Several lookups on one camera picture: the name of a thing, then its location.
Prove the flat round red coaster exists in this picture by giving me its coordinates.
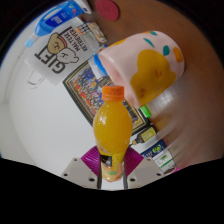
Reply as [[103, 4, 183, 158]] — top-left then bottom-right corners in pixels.
[[95, 0, 120, 22]]

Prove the blue tissue pack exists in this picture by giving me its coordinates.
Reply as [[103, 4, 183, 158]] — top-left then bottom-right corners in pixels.
[[89, 46, 114, 79]]

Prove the orange juice bottle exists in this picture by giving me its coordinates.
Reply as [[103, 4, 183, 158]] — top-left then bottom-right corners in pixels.
[[92, 85, 134, 183]]

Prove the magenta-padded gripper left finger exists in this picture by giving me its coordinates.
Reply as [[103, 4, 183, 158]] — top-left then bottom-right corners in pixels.
[[60, 146, 103, 190]]

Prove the white paper gift bag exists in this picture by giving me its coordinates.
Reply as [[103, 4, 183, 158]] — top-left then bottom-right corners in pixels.
[[24, 21, 101, 88]]

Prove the blue detergent bottle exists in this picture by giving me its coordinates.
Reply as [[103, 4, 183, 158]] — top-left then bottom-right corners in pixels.
[[24, 0, 91, 48]]

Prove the dark blue pump bottle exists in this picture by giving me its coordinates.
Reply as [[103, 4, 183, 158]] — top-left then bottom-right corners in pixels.
[[139, 139, 168, 158]]

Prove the small beige packet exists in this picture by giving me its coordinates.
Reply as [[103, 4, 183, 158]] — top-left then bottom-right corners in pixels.
[[89, 21, 108, 46]]

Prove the green soap bar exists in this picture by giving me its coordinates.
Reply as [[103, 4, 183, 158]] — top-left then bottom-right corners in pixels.
[[139, 104, 153, 118]]

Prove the pink mug with orange print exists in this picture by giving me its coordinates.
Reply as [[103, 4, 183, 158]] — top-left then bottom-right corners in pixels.
[[97, 30, 186, 109]]

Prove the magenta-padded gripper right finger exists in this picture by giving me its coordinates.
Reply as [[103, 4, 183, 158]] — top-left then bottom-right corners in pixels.
[[122, 146, 165, 190]]

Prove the framed group photo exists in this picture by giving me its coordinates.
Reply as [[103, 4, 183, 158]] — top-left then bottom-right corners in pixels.
[[62, 59, 151, 136]]

